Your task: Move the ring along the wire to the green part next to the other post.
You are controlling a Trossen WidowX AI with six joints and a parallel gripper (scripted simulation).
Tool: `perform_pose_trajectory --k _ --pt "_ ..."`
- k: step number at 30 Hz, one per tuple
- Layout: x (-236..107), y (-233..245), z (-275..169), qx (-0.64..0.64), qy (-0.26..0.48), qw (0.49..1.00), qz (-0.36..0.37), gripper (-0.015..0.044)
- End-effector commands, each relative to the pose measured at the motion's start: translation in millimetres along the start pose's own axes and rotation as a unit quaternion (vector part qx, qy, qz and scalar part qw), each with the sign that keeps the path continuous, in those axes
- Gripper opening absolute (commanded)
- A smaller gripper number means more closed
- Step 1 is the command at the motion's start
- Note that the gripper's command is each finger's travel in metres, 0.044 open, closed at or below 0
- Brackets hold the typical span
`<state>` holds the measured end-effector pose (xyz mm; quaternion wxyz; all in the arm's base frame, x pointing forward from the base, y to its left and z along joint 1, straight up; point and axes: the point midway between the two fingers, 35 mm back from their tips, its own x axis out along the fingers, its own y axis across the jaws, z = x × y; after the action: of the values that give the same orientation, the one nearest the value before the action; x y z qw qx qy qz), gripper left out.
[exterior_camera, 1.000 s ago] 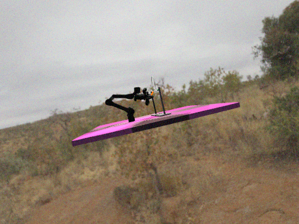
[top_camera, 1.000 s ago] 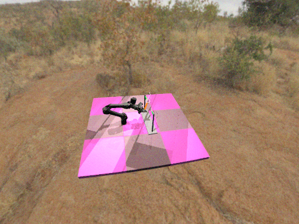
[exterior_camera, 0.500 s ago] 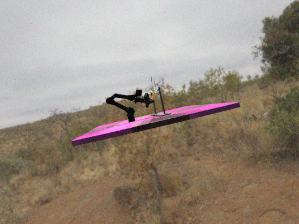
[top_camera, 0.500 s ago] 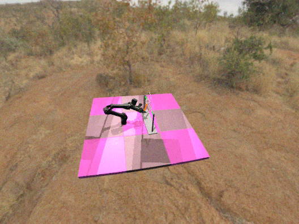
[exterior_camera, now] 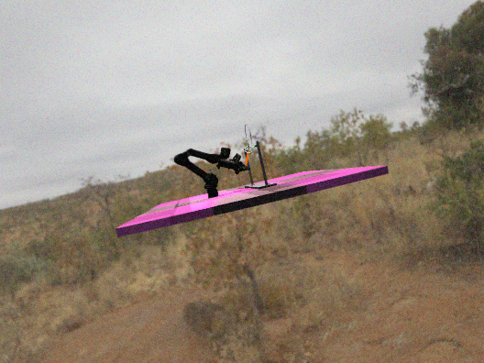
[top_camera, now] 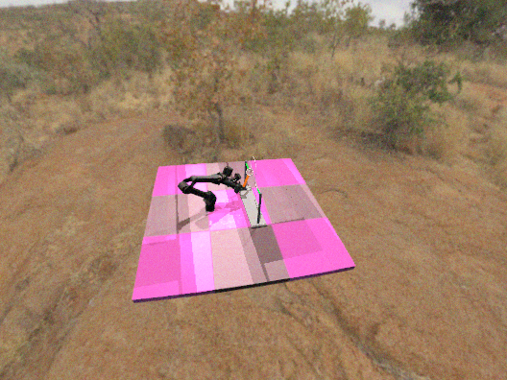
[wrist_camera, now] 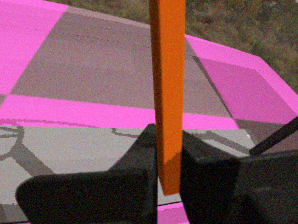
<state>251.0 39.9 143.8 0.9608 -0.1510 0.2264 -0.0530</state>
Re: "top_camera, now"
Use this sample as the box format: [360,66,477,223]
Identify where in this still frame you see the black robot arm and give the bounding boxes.
[178,166,241,212]

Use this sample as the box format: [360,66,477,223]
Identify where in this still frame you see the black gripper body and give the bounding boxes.
[227,178,241,194]

